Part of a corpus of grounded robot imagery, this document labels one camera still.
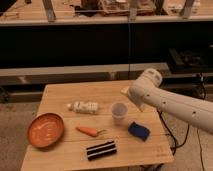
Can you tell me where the orange toy carrot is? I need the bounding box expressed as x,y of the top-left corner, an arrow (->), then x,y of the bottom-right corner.
77,126 -> 103,137

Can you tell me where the black white striped block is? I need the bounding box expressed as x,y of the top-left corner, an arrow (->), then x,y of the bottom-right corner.
86,141 -> 117,161

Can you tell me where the blue sponge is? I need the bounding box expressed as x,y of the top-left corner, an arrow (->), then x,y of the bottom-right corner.
128,122 -> 150,141

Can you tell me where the white plastic bottle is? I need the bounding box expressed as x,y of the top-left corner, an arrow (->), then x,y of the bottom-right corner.
67,101 -> 99,114

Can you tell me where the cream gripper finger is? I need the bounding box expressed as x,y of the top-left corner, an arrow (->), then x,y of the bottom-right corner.
121,86 -> 129,97

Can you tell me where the wooden table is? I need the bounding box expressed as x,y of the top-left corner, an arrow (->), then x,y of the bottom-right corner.
21,80 -> 173,171

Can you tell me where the black cable on floor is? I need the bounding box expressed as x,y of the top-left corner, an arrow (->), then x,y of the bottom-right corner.
156,111 -> 208,171

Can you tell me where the long wooden workbench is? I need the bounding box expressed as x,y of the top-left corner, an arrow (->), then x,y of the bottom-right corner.
0,62 -> 169,85

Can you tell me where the orange ceramic bowl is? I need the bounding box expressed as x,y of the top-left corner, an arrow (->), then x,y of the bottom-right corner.
27,113 -> 64,148

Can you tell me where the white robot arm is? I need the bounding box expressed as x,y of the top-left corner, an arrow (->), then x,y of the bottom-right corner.
121,68 -> 213,134

